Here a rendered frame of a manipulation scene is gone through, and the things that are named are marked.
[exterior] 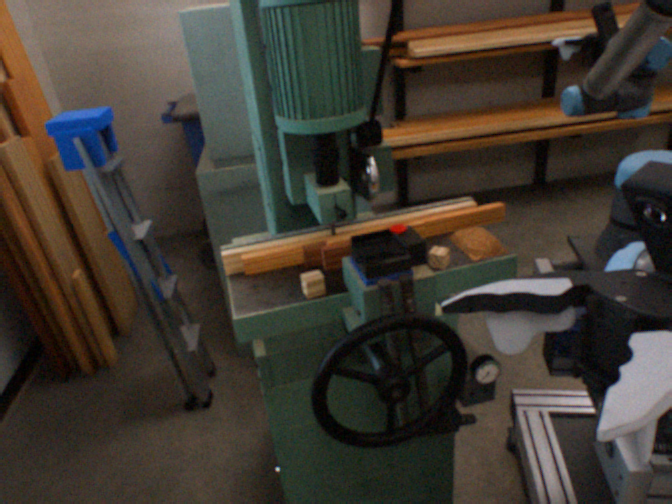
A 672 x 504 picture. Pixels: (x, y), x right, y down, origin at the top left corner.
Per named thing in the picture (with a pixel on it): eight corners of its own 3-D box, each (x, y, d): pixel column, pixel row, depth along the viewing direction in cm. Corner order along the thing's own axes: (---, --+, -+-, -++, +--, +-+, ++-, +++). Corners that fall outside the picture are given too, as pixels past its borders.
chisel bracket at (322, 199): (322, 232, 105) (317, 194, 101) (307, 208, 117) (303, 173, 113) (356, 225, 106) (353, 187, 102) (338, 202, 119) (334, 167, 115)
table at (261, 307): (242, 376, 90) (236, 349, 87) (228, 290, 116) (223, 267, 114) (545, 301, 100) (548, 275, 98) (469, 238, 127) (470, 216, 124)
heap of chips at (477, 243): (473, 260, 105) (473, 248, 104) (446, 236, 116) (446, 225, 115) (510, 252, 107) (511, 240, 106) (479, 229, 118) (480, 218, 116)
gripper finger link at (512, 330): (444, 363, 39) (577, 372, 36) (439, 295, 37) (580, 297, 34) (449, 342, 42) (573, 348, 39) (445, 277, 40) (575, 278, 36)
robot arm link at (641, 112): (595, 116, 133) (602, 73, 128) (636, 111, 133) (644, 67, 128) (614, 123, 126) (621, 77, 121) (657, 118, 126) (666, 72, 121)
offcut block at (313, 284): (307, 298, 99) (305, 281, 97) (302, 291, 102) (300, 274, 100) (325, 293, 100) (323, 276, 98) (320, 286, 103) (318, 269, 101)
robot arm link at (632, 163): (598, 208, 117) (607, 151, 111) (653, 200, 118) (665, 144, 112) (631, 230, 107) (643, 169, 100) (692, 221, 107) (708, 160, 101)
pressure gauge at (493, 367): (474, 393, 112) (475, 365, 108) (466, 382, 115) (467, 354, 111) (500, 386, 113) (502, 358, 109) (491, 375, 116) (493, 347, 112)
